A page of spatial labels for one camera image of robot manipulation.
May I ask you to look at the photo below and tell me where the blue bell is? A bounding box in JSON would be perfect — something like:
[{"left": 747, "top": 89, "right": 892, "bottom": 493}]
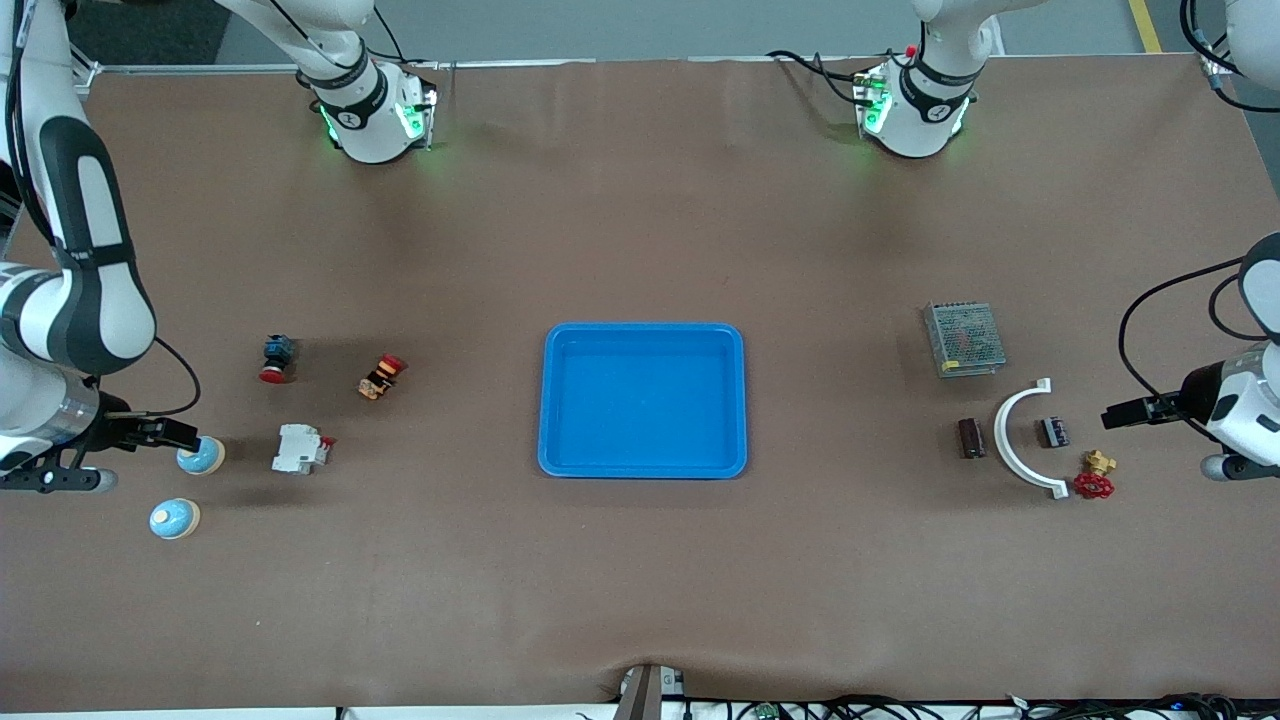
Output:
[
  {"left": 177, "top": 436, "right": 226, "bottom": 476},
  {"left": 149, "top": 498, "right": 202, "bottom": 541}
]

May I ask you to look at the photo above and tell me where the blue plastic tray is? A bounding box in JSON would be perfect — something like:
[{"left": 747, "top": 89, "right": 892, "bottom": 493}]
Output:
[{"left": 538, "top": 322, "right": 748, "bottom": 480}]

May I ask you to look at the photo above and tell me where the white circuit breaker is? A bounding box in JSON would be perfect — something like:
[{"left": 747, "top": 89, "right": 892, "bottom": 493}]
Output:
[{"left": 271, "top": 424, "right": 336, "bottom": 475}]

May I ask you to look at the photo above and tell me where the red button with blue body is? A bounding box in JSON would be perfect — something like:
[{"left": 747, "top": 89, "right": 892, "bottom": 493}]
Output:
[{"left": 259, "top": 335, "right": 297, "bottom": 384}]

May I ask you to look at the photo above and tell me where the metal mesh power supply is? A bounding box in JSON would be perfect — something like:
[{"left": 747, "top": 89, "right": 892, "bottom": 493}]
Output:
[{"left": 922, "top": 301, "right": 1007, "bottom": 379}]

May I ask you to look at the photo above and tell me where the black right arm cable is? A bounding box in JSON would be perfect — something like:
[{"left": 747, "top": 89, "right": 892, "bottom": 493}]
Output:
[{"left": 0, "top": 0, "right": 202, "bottom": 417}]

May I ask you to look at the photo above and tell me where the brass valve with red handle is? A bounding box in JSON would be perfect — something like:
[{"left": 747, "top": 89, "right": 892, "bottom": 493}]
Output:
[{"left": 1073, "top": 449, "right": 1117, "bottom": 501}]

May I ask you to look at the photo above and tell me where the white curved plastic bracket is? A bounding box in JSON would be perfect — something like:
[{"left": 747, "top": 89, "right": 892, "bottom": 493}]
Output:
[{"left": 993, "top": 377, "right": 1070, "bottom": 500}]

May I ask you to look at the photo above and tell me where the red and orange push switch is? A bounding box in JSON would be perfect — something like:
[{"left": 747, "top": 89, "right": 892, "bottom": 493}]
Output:
[{"left": 358, "top": 353, "right": 406, "bottom": 401}]

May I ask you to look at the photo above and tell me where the black cable bundle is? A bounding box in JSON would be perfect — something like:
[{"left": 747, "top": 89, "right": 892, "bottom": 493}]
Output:
[{"left": 685, "top": 693, "right": 1280, "bottom": 720}]

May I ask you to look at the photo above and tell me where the black right base cable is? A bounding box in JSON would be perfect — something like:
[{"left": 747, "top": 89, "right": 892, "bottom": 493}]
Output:
[{"left": 340, "top": 0, "right": 441, "bottom": 67}]

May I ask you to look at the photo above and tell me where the black base cable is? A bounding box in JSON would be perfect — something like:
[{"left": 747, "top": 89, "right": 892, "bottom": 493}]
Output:
[
  {"left": 340, "top": 0, "right": 441, "bottom": 67},
  {"left": 767, "top": 50, "right": 873, "bottom": 107}
]

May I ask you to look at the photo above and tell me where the black left base cable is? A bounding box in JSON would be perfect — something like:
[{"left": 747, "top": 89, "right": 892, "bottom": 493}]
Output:
[{"left": 767, "top": 50, "right": 873, "bottom": 107}]

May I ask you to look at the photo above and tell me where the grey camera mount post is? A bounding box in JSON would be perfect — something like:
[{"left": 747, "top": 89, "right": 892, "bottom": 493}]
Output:
[{"left": 612, "top": 663, "right": 686, "bottom": 720}]

